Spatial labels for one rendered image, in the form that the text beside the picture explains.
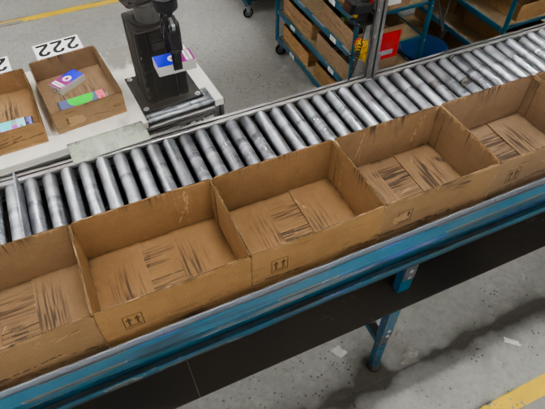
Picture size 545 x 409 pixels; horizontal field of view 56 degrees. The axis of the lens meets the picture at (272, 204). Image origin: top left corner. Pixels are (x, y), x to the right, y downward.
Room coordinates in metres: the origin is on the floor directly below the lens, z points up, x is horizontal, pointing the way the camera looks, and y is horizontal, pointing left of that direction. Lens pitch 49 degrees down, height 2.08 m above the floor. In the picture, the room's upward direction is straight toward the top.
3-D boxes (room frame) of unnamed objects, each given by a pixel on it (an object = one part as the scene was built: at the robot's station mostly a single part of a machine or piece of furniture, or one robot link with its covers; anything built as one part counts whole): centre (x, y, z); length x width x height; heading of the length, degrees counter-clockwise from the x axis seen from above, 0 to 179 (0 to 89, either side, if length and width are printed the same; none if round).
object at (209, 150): (1.32, 0.19, 0.72); 0.52 x 0.05 x 0.05; 24
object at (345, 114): (1.56, -0.35, 0.72); 0.52 x 0.05 x 0.05; 24
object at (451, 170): (1.09, -0.42, 0.96); 0.39 x 0.29 x 0.17; 114
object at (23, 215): (1.04, 0.81, 0.76); 0.46 x 0.01 x 0.09; 24
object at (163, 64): (1.47, 0.32, 1.10); 0.13 x 0.07 x 0.04; 114
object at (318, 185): (0.93, -0.06, 0.96); 0.39 x 0.29 x 0.17; 114
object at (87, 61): (1.74, 0.81, 0.80); 0.38 x 0.28 x 0.10; 30
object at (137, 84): (1.80, 0.46, 0.91); 0.26 x 0.26 x 0.33; 28
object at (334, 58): (2.64, -0.49, 0.39); 0.40 x 0.30 x 0.10; 25
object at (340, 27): (2.63, -0.50, 0.59); 0.40 x 0.30 x 0.10; 22
